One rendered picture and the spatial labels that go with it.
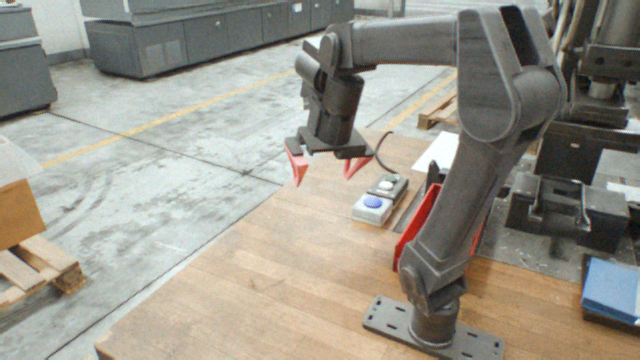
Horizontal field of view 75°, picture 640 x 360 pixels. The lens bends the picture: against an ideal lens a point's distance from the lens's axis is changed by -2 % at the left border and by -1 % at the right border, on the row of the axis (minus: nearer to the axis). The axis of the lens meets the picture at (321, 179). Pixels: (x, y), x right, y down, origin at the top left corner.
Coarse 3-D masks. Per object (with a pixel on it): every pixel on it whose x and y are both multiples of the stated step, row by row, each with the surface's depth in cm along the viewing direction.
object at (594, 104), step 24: (576, 72) 88; (576, 96) 74; (600, 96) 73; (624, 96) 74; (552, 120) 75; (576, 120) 75; (600, 120) 70; (624, 120) 69; (576, 144) 75; (600, 144) 73; (624, 144) 71
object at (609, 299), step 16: (592, 272) 72; (608, 272) 72; (624, 272) 72; (592, 288) 68; (608, 288) 68; (624, 288) 68; (592, 304) 64; (608, 304) 62; (624, 304) 65; (624, 320) 62
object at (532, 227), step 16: (512, 208) 85; (528, 208) 84; (544, 208) 82; (560, 208) 81; (512, 224) 87; (528, 224) 85; (592, 224) 79; (608, 224) 78; (624, 224) 77; (592, 240) 80; (608, 240) 79
